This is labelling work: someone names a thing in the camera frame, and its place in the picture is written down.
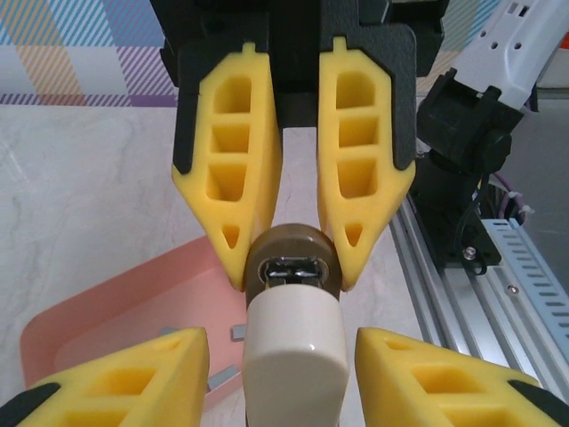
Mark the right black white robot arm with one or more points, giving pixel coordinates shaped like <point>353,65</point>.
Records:
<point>471,115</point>

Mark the small grey staple strip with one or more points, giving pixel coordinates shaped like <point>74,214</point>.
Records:
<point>238,332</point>
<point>169,331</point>
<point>222,379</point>

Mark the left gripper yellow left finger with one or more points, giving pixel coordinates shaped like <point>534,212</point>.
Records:
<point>133,400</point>

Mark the long aluminium base rail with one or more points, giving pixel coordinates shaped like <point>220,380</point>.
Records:
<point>444,302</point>

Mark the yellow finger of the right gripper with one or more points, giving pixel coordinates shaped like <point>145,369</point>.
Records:
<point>262,191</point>
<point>326,200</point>

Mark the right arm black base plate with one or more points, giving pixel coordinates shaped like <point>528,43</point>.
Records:
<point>484,249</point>

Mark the silver USB stick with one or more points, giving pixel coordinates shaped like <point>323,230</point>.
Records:
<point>293,356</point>

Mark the pink plastic tray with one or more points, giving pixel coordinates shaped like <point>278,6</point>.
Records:
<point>111,311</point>

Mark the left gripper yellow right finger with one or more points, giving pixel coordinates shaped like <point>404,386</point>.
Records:
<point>400,400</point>

